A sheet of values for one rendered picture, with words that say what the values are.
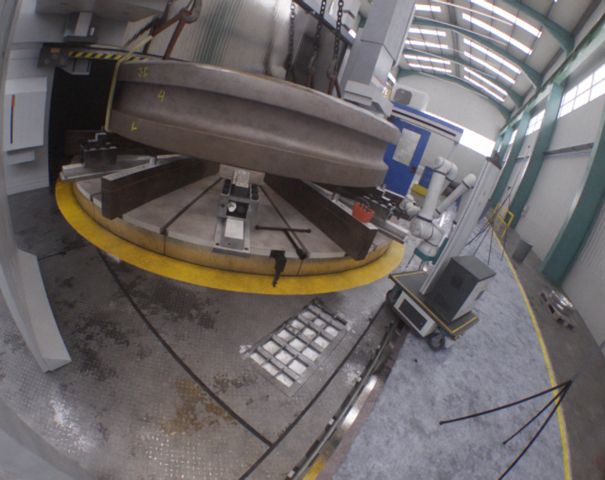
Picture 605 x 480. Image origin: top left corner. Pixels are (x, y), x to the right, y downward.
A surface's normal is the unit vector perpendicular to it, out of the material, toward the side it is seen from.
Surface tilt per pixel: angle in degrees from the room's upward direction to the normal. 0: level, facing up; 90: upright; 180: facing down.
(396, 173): 90
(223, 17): 90
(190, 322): 0
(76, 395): 0
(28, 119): 90
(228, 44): 90
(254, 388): 0
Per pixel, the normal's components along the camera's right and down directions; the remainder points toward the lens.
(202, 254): 0.09, 0.48
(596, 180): -0.54, 0.24
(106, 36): 0.80, 0.47
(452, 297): -0.84, 0.00
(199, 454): 0.29, -0.85
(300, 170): 0.36, 0.52
